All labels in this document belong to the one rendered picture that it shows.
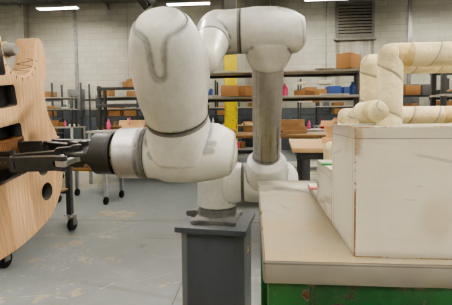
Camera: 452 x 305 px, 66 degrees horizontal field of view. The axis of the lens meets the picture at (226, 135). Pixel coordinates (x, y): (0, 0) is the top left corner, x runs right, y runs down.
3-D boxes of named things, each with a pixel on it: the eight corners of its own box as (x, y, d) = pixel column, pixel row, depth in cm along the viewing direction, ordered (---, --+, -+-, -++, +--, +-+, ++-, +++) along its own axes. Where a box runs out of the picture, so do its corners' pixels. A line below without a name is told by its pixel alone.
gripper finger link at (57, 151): (84, 164, 63) (83, 166, 61) (14, 171, 60) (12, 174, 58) (81, 143, 62) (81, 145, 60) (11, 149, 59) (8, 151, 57)
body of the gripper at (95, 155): (109, 181, 59) (57, 181, 59) (127, 165, 67) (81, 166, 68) (105, 137, 57) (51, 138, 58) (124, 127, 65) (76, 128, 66)
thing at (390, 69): (381, 126, 46) (382, 53, 45) (372, 125, 49) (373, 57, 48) (406, 126, 45) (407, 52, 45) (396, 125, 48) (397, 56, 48)
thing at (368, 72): (362, 124, 54) (363, 62, 53) (356, 124, 57) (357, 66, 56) (384, 124, 53) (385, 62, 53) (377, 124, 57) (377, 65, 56)
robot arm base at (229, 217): (194, 211, 154) (193, 198, 154) (243, 213, 150) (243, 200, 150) (179, 223, 137) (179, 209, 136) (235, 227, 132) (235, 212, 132)
